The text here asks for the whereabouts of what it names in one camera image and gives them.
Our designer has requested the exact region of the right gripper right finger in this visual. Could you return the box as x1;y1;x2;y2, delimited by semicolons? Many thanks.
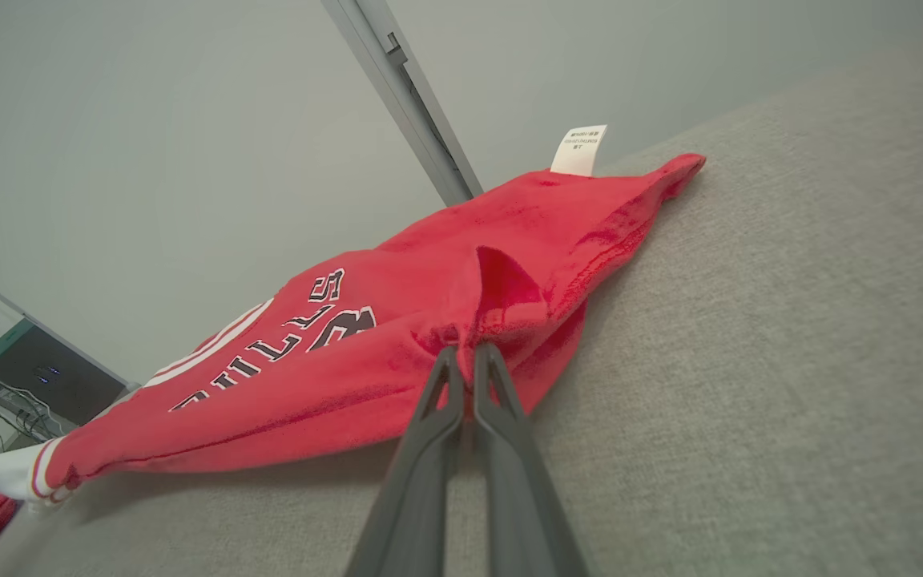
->
473;343;590;577

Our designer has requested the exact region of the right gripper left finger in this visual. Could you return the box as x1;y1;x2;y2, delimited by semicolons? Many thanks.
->
345;345;467;577

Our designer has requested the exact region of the red Bulls jersey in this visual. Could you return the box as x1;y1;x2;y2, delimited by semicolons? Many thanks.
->
0;124;707;507

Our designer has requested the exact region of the dark grey electronic box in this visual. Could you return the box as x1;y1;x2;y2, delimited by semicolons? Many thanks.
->
0;319;131;426

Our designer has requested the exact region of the black background cable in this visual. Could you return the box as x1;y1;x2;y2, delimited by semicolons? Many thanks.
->
0;359;63;443

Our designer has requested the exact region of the grey partition post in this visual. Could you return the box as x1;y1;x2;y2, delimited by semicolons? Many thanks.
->
356;0;483;201
321;0;462;208

